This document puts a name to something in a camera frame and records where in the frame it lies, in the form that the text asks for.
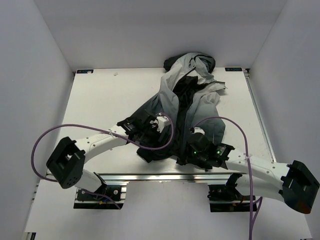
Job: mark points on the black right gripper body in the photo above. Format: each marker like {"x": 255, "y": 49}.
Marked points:
{"x": 193, "y": 157}

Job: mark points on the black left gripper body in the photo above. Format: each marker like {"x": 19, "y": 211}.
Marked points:
{"x": 148, "y": 133}

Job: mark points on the dark navy and grey jacket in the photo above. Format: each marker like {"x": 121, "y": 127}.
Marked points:
{"x": 189, "y": 95}

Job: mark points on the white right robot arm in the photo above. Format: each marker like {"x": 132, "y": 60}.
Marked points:
{"x": 292, "y": 184}

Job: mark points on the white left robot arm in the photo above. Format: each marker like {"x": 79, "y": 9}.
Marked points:
{"x": 67, "y": 161}

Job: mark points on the blue label sticker left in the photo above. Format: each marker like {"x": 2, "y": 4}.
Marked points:
{"x": 84, "y": 71}

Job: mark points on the blue label sticker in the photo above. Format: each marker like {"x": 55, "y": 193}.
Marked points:
{"x": 233, "y": 69}
{"x": 84, "y": 71}

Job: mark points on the blue label sticker right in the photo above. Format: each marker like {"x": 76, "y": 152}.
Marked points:
{"x": 233, "y": 69}

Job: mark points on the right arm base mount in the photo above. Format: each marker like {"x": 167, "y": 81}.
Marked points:
{"x": 224, "y": 198}

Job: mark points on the aluminium front table rail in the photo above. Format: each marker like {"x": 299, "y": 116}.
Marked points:
{"x": 165, "y": 177}

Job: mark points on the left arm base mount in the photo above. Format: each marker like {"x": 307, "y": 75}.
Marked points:
{"x": 112, "y": 198}

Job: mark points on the aluminium right side rail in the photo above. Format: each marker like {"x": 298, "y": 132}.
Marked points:
{"x": 246, "y": 72}

